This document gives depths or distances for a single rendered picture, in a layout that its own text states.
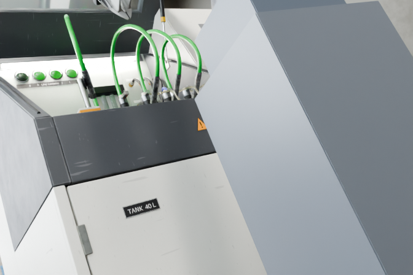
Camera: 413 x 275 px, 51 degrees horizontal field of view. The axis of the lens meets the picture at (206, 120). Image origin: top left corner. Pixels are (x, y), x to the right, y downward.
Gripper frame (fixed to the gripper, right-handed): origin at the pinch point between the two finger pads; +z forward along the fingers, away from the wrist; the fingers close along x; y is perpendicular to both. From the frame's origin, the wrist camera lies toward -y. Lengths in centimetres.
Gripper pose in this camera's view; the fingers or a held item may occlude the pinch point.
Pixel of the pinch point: (126, 16)
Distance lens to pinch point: 125.7
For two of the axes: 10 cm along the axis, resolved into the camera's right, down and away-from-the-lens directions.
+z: 5.3, 8.3, -1.4
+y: 3.8, -3.9, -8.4
